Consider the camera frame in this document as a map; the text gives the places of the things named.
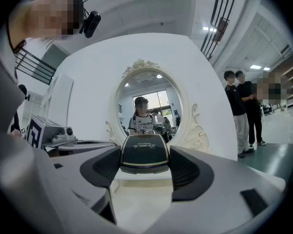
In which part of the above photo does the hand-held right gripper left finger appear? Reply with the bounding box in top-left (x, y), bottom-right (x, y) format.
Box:
top-left (50, 145), bottom-right (122, 225)

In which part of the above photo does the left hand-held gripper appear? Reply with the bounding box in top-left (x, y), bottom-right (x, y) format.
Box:
top-left (26, 115), bottom-right (118, 153)

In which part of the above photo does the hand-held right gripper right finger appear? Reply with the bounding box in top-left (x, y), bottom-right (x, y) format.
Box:
top-left (146, 145), bottom-right (286, 234)

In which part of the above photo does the small black square compact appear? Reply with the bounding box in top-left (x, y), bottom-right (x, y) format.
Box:
top-left (119, 134), bottom-right (171, 175)

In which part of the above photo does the person's grey printed shirt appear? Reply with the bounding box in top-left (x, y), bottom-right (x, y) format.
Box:
top-left (0, 33), bottom-right (54, 234)

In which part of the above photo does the black metal railing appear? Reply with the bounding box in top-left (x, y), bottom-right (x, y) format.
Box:
top-left (14, 48), bottom-right (57, 86)
top-left (200, 0), bottom-right (242, 61)

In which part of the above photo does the wooden shelving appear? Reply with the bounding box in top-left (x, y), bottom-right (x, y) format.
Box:
top-left (280, 62), bottom-right (293, 108)

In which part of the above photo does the oval mirror ornate white frame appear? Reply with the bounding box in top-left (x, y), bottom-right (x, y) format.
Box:
top-left (105, 58), bottom-right (209, 153)

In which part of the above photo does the black head-worn camera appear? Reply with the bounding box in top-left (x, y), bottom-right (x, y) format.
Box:
top-left (79, 10), bottom-right (102, 39)

